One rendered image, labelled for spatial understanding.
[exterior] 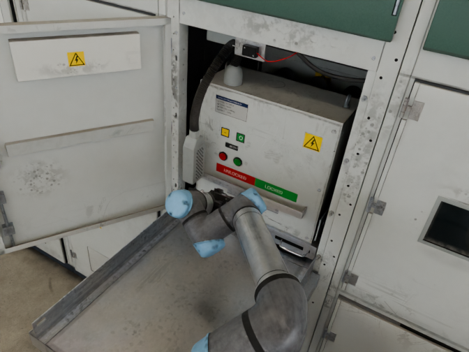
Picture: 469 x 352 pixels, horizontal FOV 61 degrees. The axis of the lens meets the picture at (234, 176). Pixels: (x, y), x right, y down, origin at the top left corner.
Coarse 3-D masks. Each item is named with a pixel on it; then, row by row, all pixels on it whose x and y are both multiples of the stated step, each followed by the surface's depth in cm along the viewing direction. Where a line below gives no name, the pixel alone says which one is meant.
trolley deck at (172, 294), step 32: (160, 256) 140; (192, 256) 142; (224, 256) 143; (128, 288) 128; (160, 288) 129; (192, 288) 130; (224, 288) 131; (96, 320) 118; (128, 320) 118; (160, 320) 119; (192, 320) 120; (224, 320) 121
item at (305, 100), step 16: (256, 80) 137; (272, 80) 139; (288, 80) 140; (256, 96) 125; (272, 96) 127; (288, 96) 128; (304, 96) 129; (320, 96) 130; (336, 96) 132; (304, 112) 119; (320, 112) 120; (336, 112) 121; (352, 112) 122; (336, 160) 126; (336, 176) 136; (320, 208) 132
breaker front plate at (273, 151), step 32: (224, 96) 131; (256, 128) 130; (288, 128) 124; (320, 128) 119; (256, 160) 136; (288, 160) 130; (320, 160) 124; (224, 192) 151; (320, 192) 129; (288, 224) 142
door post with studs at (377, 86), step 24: (408, 0) 89; (408, 24) 91; (384, 48) 96; (384, 72) 98; (384, 96) 101; (360, 120) 107; (360, 144) 110; (360, 168) 113; (336, 192) 121; (336, 216) 125; (336, 240) 129; (312, 312) 150
